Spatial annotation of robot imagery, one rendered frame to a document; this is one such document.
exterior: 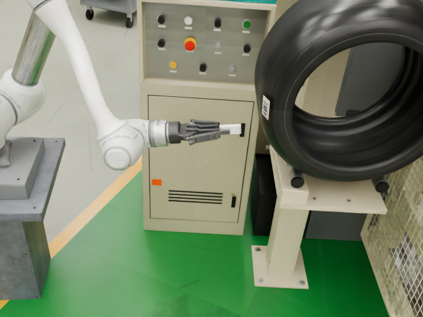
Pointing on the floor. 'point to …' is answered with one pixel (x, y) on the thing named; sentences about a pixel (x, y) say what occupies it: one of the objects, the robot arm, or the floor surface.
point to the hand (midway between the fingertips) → (230, 129)
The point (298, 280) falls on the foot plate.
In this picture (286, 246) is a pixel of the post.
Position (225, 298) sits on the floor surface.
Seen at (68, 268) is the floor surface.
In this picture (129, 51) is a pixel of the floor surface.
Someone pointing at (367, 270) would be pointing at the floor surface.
